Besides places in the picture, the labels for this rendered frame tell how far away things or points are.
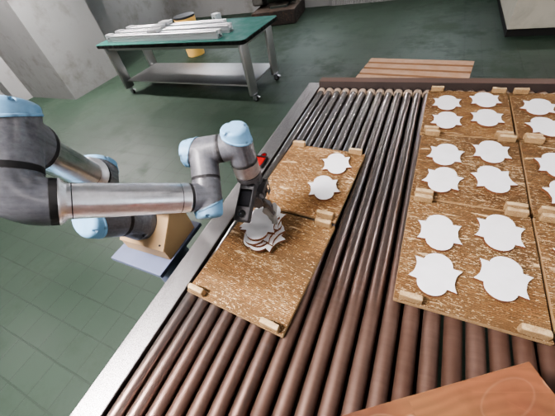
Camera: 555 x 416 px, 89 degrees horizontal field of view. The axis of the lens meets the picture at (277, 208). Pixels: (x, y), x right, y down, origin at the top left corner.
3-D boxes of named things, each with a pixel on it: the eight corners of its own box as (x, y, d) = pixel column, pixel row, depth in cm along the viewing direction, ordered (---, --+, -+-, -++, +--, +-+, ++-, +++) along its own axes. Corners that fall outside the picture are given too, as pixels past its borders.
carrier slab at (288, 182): (252, 204, 116) (251, 200, 115) (292, 146, 140) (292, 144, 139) (335, 224, 102) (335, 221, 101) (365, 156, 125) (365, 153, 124)
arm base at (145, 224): (124, 234, 113) (100, 235, 104) (131, 196, 112) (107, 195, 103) (152, 244, 107) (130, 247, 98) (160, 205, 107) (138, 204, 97)
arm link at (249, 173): (253, 170, 76) (225, 169, 78) (256, 182, 79) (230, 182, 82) (260, 153, 81) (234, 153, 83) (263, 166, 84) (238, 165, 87)
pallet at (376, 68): (471, 68, 352) (475, 59, 344) (464, 103, 304) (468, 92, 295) (368, 66, 407) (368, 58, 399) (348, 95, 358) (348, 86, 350)
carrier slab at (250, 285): (188, 291, 93) (186, 290, 92) (252, 205, 116) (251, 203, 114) (282, 338, 78) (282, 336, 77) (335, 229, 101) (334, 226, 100)
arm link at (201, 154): (179, 177, 73) (220, 172, 72) (175, 135, 74) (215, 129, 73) (192, 182, 81) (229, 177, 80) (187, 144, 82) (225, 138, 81)
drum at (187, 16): (182, 58, 578) (168, 19, 529) (193, 50, 603) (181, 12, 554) (199, 58, 563) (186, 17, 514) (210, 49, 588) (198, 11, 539)
